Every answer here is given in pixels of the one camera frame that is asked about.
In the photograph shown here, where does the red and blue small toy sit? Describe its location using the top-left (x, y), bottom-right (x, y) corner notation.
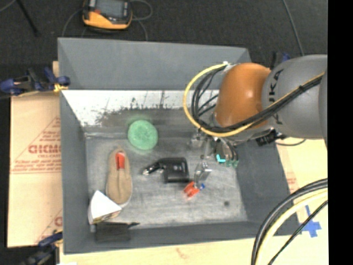
top-left (183, 182), bottom-right (206, 200)

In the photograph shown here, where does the grey metal bin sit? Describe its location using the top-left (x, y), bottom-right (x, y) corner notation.
top-left (57, 37), bottom-right (300, 253)

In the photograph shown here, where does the black and silver clip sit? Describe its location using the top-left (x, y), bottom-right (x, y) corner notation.
top-left (142, 161), bottom-right (166, 176)

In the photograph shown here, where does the tan slip-on shoe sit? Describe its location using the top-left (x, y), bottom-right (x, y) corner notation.
top-left (105, 147), bottom-right (134, 207)

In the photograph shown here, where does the brown cardboard board red print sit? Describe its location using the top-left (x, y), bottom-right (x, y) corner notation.
top-left (7, 92), bottom-right (64, 248)

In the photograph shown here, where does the black cylinder on white bracket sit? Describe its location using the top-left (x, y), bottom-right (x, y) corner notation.
top-left (255, 131), bottom-right (278, 147)

